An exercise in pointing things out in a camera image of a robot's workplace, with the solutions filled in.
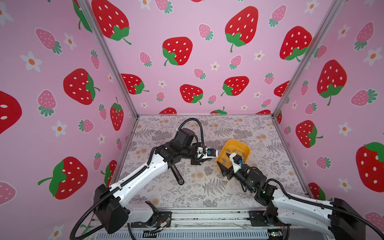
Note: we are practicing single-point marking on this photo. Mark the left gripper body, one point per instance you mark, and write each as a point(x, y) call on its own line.
point(195, 162)

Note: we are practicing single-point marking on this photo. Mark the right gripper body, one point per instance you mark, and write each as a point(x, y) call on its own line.
point(232, 171)

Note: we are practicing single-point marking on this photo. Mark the yellow plastic tray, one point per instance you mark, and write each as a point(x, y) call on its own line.
point(233, 148)

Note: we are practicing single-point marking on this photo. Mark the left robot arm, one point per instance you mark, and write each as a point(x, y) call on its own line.
point(111, 204)

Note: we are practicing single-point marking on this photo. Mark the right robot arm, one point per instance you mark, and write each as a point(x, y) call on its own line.
point(336, 219)

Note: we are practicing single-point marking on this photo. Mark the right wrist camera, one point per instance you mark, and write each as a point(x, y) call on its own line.
point(236, 165)

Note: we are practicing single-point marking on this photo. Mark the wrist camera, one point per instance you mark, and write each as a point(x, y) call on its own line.
point(208, 153)
point(236, 165)

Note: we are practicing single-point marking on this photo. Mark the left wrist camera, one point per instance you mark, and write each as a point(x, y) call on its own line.
point(208, 153)

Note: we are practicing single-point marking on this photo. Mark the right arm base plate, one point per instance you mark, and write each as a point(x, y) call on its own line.
point(261, 219)

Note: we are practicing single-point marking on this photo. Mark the aluminium front rail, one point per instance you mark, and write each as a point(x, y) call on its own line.
point(211, 224)

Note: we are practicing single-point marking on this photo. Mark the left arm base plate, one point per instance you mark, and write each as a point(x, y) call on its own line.
point(158, 220)

